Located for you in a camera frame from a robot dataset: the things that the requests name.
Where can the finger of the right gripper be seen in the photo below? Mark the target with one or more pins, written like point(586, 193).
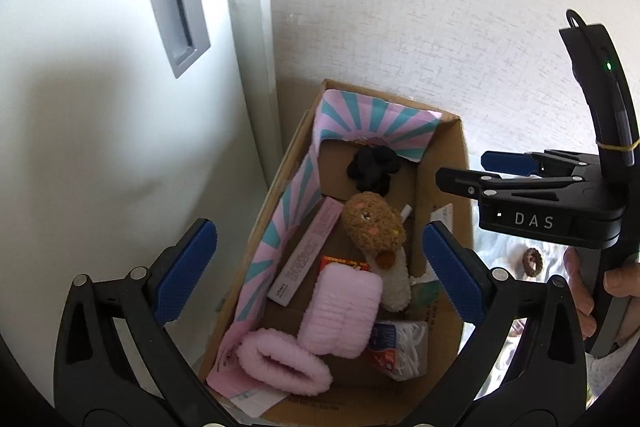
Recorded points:
point(509, 163)
point(459, 182)

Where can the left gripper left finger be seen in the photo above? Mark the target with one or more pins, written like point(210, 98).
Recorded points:
point(115, 364)

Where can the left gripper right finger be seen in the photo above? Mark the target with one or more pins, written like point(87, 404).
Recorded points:
point(461, 273)

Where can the black hair scrunchie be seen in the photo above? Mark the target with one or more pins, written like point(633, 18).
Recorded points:
point(372, 167)

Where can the brown white plush toy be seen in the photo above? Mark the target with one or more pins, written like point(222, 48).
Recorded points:
point(378, 231)

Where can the white floss pick bag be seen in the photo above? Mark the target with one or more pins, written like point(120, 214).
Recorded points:
point(399, 348)

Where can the pink fluffy cuff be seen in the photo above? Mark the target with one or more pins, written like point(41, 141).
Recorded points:
point(276, 359)

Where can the pink fluffy towel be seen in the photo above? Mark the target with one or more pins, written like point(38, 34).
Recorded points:
point(341, 313)

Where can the long pink cosmetic box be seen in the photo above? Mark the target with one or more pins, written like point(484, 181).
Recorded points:
point(306, 251)

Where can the brown hair scrunchie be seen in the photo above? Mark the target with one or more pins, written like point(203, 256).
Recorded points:
point(532, 262)

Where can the floral grey table cloth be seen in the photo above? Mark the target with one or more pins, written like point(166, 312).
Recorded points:
point(546, 382)

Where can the red snack packet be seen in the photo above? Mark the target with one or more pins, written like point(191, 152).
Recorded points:
point(356, 265)

